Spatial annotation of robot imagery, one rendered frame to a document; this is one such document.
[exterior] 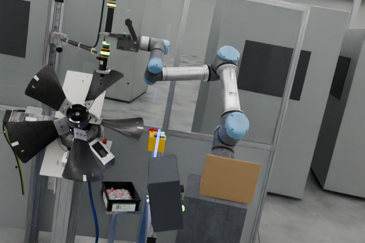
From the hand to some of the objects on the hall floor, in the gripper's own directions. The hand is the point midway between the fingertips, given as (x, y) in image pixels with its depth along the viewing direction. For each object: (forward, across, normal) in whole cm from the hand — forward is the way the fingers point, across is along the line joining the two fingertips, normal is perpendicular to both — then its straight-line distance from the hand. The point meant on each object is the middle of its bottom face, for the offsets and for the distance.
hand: (102, 32), depth 202 cm
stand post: (+11, +33, -166) cm, 170 cm away
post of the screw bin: (-21, -11, -166) cm, 168 cm away
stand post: (+11, +10, -166) cm, 167 cm away
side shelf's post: (+9, +55, -166) cm, 175 cm away
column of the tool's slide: (+38, +59, -166) cm, 180 cm away
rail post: (-39, +33, -166) cm, 174 cm away
